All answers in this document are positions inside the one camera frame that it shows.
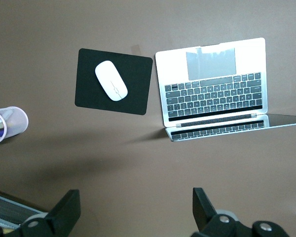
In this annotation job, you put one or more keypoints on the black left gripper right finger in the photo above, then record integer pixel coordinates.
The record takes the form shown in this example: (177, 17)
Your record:
(204, 212)

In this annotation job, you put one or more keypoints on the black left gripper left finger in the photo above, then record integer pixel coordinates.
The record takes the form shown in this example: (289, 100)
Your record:
(61, 212)

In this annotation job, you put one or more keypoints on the black mouse pad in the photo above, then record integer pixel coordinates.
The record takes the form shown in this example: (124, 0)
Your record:
(135, 98)

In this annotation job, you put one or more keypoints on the silver mesh desk tray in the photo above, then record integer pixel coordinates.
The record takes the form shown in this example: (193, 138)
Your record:
(5, 209)

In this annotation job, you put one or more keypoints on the white computer mouse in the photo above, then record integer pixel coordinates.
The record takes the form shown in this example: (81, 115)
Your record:
(111, 80)

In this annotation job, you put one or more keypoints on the silver laptop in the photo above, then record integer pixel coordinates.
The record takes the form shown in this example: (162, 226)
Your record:
(212, 98)

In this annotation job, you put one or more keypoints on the pink mesh pen cup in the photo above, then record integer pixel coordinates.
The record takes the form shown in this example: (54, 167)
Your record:
(18, 121)

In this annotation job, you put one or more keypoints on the clear tape piece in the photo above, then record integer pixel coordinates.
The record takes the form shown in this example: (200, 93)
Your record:
(135, 49)

